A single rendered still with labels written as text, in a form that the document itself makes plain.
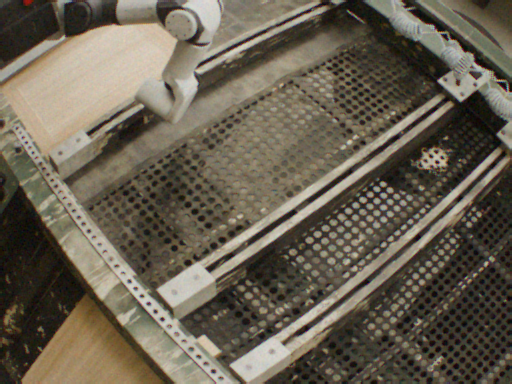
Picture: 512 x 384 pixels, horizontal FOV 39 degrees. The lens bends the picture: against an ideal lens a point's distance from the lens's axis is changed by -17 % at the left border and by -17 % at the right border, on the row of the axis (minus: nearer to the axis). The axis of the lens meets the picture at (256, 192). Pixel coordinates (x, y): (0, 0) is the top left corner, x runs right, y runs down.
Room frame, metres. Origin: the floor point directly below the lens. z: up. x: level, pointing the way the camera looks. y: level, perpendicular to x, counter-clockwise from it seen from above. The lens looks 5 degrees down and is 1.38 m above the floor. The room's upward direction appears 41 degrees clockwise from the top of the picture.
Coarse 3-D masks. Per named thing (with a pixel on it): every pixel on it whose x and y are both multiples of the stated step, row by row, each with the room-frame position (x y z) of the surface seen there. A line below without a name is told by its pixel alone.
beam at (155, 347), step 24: (0, 96) 2.22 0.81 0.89; (0, 144) 2.09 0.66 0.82; (24, 168) 2.04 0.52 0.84; (24, 192) 1.99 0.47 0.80; (48, 192) 1.99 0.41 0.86; (48, 216) 1.95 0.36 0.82; (48, 240) 2.02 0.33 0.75; (72, 240) 1.91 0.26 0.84; (72, 264) 1.88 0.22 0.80; (96, 264) 1.87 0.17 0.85; (96, 288) 1.83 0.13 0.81; (120, 288) 1.83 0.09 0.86; (144, 288) 1.84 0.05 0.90; (120, 312) 1.79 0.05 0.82; (144, 312) 1.80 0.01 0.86; (168, 312) 1.81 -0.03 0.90; (144, 336) 1.75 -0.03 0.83; (168, 336) 1.76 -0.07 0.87; (144, 360) 1.80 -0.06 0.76; (168, 360) 1.72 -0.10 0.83; (192, 360) 1.73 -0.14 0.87; (216, 360) 1.73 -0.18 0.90
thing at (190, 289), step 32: (448, 96) 2.27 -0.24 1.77; (416, 128) 2.18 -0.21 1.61; (352, 160) 2.09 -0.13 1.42; (384, 160) 2.11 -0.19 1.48; (320, 192) 2.04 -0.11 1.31; (352, 192) 2.08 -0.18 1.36; (256, 224) 1.95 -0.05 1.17; (288, 224) 1.96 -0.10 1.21; (224, 256) 1.90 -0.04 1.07; (256, 256) 1.92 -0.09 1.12; (160, 288) 1.82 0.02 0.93; (192, 288) 1.83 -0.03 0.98; (224, 288) 1.91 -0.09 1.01
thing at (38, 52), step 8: (56, 40) 2.40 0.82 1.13; (64, 40) 2.42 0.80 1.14; (40, 48) 2.38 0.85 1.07; (48, 48) 2.38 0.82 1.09; (56, 48) 2.41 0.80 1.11; (24, 56) 2.36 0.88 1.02; (32, 56) 2.36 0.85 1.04; (40, 56) 2.37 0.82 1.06; (16, 64) 2.33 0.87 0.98; (24, 64) 2.33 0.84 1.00; (0, 72) 2.31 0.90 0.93; (8, 72) 2.31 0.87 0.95; (16, 72) 2.32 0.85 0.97; (0, 80) 2.28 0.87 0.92
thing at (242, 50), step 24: (336, 0) 2.47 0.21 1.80; (264, 24) 2.41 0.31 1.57; (288, 24) 2.42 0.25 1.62; (312, 24) 2.49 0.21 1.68; (216, 48) 2.33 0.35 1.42; (240, 48) 2.33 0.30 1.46; (264, 48) 2.40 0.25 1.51; (216, 72) 2.31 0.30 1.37; (96, 120) 2.13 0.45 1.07; (120, 120) 2.14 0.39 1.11; (144, 120) 2.21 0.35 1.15; (72, 144) 2.07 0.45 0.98; (96, 144) 2.11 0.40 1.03; (72, 168) 2.09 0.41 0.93
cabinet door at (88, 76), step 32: (96, 32) 2.46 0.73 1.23; (128, 32) 2.46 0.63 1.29; (160, 32) 2.45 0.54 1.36; (32, 64) 2.36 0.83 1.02; (64, 64) 2.36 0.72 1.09; (96, 64) 2.36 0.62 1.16; (128, 64) 2.36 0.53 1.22; (160, 64) 2.36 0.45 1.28; (32, 96) 2.27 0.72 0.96; (64, 96) 2.27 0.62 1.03; (96, 96) 2.27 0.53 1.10; (128, 96) 2.27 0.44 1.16; (32, 128) 2.18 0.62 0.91; (64, 128) 2.18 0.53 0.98
